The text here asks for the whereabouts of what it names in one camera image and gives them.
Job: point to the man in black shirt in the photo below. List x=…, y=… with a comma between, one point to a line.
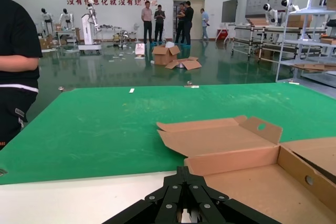
x=189, y=14

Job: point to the beige double door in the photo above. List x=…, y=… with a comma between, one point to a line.
x=198, y=3

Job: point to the flattened cardboard box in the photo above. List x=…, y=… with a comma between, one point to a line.
x=193, y=64

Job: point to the man in pink shirt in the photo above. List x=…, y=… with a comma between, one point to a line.
x=147, y=15

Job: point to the black display screen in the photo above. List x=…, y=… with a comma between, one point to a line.
x=229, y=10

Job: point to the white standing fan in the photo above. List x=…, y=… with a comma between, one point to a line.
x=135, y=26

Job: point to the open cardboard shipping box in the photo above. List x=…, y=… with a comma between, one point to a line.
x=164, y=54

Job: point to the white paper label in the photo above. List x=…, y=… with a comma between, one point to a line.
x=131, y=90

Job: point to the white black humanoid robot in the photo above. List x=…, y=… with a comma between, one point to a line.
x=271, y=12
x=285, y=3
x=46, y=18
x=66, y=17

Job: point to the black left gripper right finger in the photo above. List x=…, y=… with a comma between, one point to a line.
x=207, y=203

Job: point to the man in blue shirt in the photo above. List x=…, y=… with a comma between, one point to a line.
x=205, y=20

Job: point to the stacked cardboard boxes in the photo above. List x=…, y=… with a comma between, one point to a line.
x=46, y=42

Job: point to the open cardboard box torn corner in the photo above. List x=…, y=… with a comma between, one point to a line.
x=249, y=195

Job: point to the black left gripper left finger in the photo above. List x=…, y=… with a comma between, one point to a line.
x=168, y=203

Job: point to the white carton with print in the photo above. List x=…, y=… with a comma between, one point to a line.
x=140, y=49

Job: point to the man in striped shirt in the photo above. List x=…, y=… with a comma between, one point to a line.
x=180, y=14

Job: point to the red plastic box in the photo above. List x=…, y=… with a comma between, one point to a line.
x=223, y=34

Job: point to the white pedestal robot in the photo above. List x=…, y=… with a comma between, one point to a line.
x=87, y=30

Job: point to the flat cardboard sheets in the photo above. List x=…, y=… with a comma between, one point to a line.
x=315, y=66

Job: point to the person in black shirt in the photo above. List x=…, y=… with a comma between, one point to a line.
x=15, y=37

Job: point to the green table mat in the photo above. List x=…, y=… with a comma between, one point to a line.
x=92, y=129

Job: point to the metal binder clip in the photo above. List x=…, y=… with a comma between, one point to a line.
x=191, y=85
x=61, y=88
x=292, y=82

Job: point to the man in grey shirt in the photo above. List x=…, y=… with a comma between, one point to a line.
x=159, y=18

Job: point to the white tube frame rack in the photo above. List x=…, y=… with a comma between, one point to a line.
x=262, y=27

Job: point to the white work table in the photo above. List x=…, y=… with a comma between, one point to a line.
x=65, y=32

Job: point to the grey metal shelf rack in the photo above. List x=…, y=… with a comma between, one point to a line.
x=307, y=62

